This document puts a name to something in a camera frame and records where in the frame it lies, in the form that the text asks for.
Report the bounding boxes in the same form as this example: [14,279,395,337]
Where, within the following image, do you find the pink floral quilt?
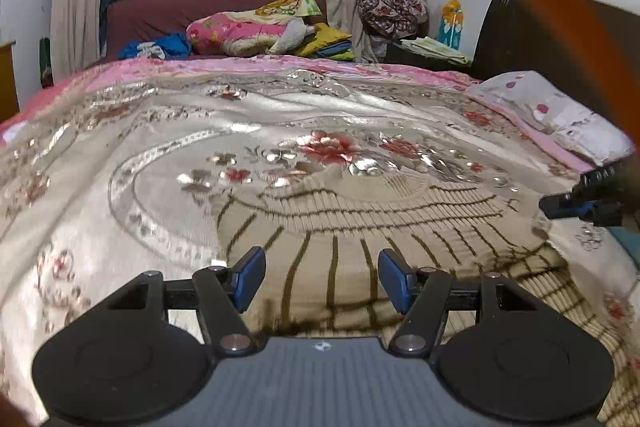
[186,9,301,56]

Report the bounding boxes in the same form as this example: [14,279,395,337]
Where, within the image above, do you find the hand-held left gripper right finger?
[377,248,551,355]

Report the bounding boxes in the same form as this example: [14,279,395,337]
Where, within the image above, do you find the pale green folded cloth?
[400,36,472,66]

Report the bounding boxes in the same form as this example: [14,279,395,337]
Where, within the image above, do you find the wooden cabinet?
[0,41,21,122]

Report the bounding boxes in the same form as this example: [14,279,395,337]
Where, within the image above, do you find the dark wooden headboard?
[470,0,640,132]

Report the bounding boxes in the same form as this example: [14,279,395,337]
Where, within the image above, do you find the white pink floral pillow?
[465,71,636,166]

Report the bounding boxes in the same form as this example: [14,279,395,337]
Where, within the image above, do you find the dark nightstand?
[385,39,476,68]

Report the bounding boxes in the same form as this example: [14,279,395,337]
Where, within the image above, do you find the maroon sofa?
[102,0,361,60]

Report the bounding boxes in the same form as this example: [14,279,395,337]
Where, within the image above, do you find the tan striped knitted sweater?
[212,187,636,427]

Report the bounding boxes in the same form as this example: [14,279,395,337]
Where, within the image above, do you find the silver floral bedspread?
[0,56,640,427]

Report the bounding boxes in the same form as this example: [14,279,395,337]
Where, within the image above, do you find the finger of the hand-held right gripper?
[579,166,617,188]
[538,191,597,221]

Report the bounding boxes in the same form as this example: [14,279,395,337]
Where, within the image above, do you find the teal folded garment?
[606,226,640,264]

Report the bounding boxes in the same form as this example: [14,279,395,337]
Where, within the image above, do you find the yellow folded cloth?
[292,24,356,60]

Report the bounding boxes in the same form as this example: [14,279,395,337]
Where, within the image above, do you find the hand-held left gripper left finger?
[87,246,267,354]

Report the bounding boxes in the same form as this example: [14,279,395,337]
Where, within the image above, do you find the white soft cloth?
[272,18,321,54]

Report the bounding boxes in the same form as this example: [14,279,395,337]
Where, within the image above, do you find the blue crumpled cloth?
[118,33,194,60]

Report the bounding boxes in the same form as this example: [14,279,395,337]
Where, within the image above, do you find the dark floral cloth bundle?
[356,0,431,39]

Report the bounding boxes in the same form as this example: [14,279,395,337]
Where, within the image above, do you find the yellow patterned cloth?
[252,0,324,26]

